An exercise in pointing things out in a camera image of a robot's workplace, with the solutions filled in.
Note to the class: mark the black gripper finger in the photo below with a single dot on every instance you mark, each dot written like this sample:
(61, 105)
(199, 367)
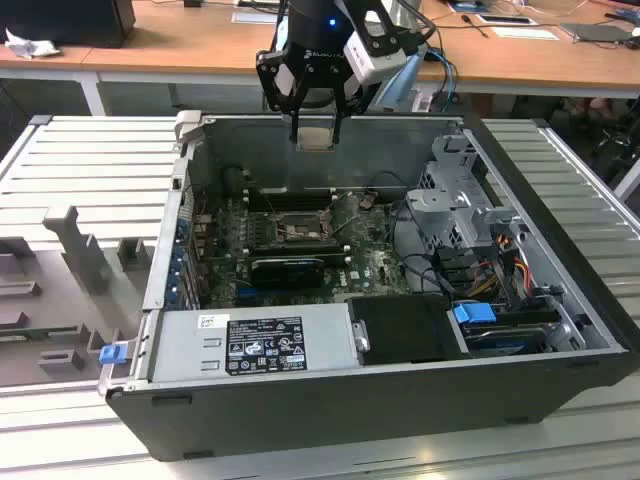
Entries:
(272, 85)
(350, 100)

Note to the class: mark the silver square CPU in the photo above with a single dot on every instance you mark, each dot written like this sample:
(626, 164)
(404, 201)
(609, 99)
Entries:
(315, 138)

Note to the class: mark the thin metal locking lever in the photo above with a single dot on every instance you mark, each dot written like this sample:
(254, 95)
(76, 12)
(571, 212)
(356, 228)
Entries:
(270, 205)
(347, 221)

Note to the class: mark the black RAM slot bank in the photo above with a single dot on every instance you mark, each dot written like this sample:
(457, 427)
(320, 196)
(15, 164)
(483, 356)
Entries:
(280, 199)
(300, 251)

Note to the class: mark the CPU socket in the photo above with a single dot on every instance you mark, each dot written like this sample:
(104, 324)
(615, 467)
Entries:
(300, 229)

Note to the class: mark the white flat device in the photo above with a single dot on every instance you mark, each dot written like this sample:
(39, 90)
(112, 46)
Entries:
(252, 17)

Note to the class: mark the wooden desk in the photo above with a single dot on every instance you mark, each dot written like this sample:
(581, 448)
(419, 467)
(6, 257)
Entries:
(200, 40)

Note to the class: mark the silver metal drive cage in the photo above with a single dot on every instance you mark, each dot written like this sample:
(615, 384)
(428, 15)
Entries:
(440, 210)

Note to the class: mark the green motherboard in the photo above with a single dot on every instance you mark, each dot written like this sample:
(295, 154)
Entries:
(370, 250)

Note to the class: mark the blue booklet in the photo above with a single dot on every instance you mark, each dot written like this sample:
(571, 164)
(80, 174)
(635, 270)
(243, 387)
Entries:
(470, 6)

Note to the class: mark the white-edged phone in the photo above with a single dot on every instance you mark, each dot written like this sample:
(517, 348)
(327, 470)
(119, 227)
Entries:
(505, 20)

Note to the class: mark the black graphics card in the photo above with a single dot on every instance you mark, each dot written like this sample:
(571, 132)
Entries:
(285, 272)

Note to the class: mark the white paper sheet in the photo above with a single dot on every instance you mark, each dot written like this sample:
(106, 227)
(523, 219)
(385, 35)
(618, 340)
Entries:
(525, 33)

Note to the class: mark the black box on desk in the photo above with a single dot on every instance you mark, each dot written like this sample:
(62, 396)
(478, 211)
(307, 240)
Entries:
(65, 22)

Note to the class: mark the black plastic fan shroud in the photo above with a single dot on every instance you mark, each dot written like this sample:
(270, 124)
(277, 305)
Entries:
(405, 330)

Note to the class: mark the crumpled white paper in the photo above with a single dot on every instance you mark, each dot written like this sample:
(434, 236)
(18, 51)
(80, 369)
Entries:
(30, 46)

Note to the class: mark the hard disk in blue carrier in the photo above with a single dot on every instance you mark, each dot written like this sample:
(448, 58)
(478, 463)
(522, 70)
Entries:
(472, 315)

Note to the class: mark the dark grey tablet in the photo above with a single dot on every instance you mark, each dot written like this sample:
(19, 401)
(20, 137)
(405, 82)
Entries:
(600, 32)

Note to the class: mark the grey power supply unit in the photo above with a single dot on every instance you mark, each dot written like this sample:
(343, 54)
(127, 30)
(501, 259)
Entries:
(175, 350)

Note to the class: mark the grey parts rack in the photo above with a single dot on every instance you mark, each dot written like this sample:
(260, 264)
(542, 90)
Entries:
(75, 295)

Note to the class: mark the blue plastic case latch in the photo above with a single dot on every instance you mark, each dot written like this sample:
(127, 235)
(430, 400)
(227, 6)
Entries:
(112, 354)

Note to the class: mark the black open PC case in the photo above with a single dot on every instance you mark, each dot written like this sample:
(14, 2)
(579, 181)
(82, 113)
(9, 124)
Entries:
(350, 425)

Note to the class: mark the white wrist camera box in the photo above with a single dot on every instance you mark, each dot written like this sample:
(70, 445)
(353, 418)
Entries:
(372, 60)

